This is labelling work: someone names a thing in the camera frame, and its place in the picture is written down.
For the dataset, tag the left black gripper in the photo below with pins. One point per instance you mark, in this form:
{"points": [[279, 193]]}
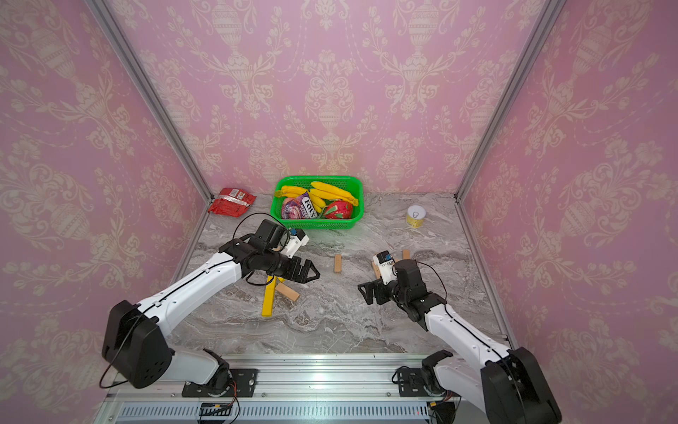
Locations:
{"points": [[294, 272]]}

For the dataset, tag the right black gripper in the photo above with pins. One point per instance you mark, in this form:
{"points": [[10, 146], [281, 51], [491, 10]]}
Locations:
{"points": [[381, 291]]}

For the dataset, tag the wooden block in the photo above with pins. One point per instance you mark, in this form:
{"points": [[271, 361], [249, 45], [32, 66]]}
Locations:
{"points": [[287, 292]]}

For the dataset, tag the wooden block one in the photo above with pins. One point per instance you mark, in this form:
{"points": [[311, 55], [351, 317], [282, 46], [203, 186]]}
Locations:
{"points": [[338, 264]]}

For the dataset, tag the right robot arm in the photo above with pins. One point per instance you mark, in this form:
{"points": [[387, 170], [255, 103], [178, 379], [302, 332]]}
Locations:
{"points": [[507, 384]]}

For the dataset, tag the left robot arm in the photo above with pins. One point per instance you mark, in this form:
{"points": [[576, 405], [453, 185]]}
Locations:
{"points": [[135, 342]]}

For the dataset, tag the wooden block right three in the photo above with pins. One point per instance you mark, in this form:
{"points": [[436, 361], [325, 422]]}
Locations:
{"points": [[376, 271]]}

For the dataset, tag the purple snack packet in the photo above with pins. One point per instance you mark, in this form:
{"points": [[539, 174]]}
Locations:
{"points": [[300, 207]]}

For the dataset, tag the red dragon fruit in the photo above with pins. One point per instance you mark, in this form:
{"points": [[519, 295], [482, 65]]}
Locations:
{"points": [[338, 210]]}

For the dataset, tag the right banana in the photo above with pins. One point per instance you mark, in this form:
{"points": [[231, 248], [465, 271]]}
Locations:
{"points": [[329, 192]]}

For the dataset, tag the banana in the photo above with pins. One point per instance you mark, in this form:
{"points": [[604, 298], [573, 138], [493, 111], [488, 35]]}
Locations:
{"points": [[329, 192], [290, 191]]}

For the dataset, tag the left banana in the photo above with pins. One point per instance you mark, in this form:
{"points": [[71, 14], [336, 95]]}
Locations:
{"points": [[290, 191]]}

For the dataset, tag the red snack bag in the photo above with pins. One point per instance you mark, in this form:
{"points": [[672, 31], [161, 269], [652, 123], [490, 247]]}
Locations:
{"points": [[232, 202]]}

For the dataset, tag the green plastic basket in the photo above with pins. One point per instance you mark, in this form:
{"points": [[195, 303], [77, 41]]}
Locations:
{"points": [[348, 183]]}

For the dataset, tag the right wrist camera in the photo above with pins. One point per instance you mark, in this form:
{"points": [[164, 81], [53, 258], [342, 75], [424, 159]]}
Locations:
{"points": [[385, 266]]}

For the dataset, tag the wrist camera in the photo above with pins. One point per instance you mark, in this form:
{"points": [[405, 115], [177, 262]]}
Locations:
{"points": [[297, 239], [385, 266]]}

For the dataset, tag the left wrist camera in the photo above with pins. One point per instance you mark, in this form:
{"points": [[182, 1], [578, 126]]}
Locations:
{"points": [[297, 239]]}

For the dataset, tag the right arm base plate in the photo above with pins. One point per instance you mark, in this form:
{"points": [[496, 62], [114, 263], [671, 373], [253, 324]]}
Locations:
{"points": [[418, 383]]}

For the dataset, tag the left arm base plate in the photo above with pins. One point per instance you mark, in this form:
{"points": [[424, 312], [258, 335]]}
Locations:
{"points": [[235, 383]]}

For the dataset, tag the left frame post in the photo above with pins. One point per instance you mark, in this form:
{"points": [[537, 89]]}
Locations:
{"points": [[129, 58]]}

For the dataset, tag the frame post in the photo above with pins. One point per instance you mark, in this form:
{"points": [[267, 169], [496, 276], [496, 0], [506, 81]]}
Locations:
{"points": [[129, 58], [538, 36]]}

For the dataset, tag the right frame post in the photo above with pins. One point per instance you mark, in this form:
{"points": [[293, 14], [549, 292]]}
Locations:
{"points": [[538, 36]]}

